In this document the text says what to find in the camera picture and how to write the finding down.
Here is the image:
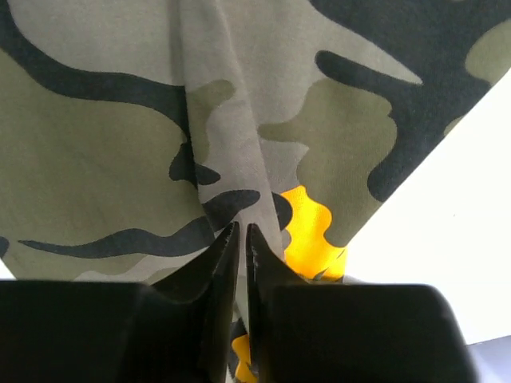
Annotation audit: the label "camouflage trousers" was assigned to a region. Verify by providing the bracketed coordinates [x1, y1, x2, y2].
[0, 0, 511, 383]

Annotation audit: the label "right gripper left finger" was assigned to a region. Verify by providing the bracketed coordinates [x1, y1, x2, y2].
[135, 223, 240, 382]

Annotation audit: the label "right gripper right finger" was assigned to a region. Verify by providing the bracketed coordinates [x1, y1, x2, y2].
[246, 223, 359, 382]

